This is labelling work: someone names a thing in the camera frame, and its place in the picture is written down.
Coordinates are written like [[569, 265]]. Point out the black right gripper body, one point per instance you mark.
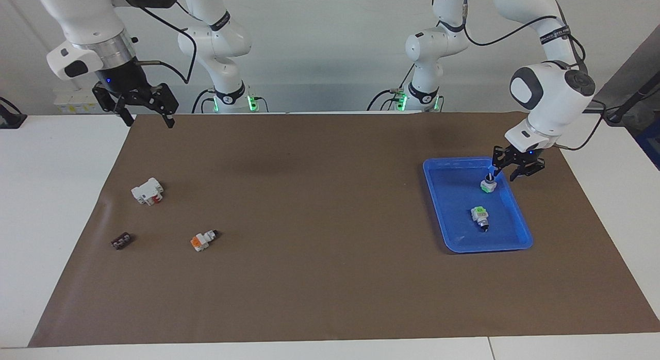
[[124, 84]]

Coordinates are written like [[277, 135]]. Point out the black stand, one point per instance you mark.
[[631, 99]]

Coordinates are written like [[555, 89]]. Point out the grey partition panel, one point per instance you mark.
[[634, 66]]

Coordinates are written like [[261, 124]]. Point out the black clamp mount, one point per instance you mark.
[[10, 120]]

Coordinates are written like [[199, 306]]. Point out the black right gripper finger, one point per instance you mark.
[[167, 99], [111, 101]]

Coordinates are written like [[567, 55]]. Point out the orange-backed selector switch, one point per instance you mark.
[[202, 240]]

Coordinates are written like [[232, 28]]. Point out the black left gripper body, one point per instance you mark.
[[521, 158]]

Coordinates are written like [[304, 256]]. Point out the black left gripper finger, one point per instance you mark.
[[533, 170], [497, 159]]

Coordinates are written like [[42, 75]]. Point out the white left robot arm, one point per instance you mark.
[[551, 92]]

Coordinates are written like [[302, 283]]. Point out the white circuit breaker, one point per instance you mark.
[[144, 191]]

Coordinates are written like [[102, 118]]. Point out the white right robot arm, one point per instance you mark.
[[87, 14]]

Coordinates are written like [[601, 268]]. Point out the blue box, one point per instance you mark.
[[650, 148]]

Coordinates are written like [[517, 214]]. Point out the blue plastic tray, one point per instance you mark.
[[464, 215]]

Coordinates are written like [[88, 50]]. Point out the dark brown terminal block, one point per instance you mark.
[[121, 241]]

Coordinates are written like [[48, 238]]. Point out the green-backed selector switch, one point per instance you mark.
[[479, 215], [489, 185]]

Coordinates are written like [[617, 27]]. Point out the white power strip box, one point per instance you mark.
[[72, 104]]

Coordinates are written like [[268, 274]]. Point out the brown paper table mat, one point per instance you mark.
[[309, 246]]

